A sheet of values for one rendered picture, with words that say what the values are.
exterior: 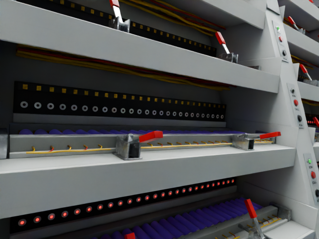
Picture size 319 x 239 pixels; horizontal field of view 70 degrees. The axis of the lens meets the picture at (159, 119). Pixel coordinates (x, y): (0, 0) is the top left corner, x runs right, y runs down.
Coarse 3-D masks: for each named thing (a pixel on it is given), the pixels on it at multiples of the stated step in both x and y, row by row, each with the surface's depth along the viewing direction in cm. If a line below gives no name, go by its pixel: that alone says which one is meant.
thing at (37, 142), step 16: (16, 144) 26; (32, 144) 27; (48, 144) 28; (64, 144) 29; (80, 144) 31; (96, 144) 32; (112, 144) 33; (144, 144) 37; (160, 144) 37; (176, 144) 40; (192, 144) 43; (224, 144) 45
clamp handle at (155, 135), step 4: (152, 132) 26; (156, 132) 25; (160, 132) 26; (128, 136) 31; (132, 136) 31; (140, 136) 28; (144, 136) 27; (148, 136) 26; (152, 136) 26; (156, 136) 25; (160, 136) 26; (128, 140) 31; (132, 140) 30; (136, 140) 29; (140, 140) 28; (144, 140) 27; (148, 140) 27; (152, 140) 27; (132, 144) 30
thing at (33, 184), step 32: (0, 128) 29; (256, 128) 64; (288, 128) 57; (0, 160) 25; (32, 160) 26; (64, 160) 27; (96, 160) 28; (128, 160) 30; (160, 160) 32; (192, 160) 35; (224, 160) 40; (256, 160) 46; (288, 160) 54; (0, 192) 21; (32, 192) 23; (64, 192) 25; (96, 192) 27; (128, 192) 29
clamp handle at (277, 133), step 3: (273, 132) 41; (276, 132) 41; (279, 132) 41; (246, 135) 46; (261, 135) 43; (264, 135) 43; (267, 135) 42; (270, 135) 42; (273, 135) 41; (276, 135) 41; (279, 135) 41; (246, 138) 47; (249, 138) 45; (252, 138) 45; (255, 138) 44; (258, 138) 44; (261, 138) 43; (264, 138) 43
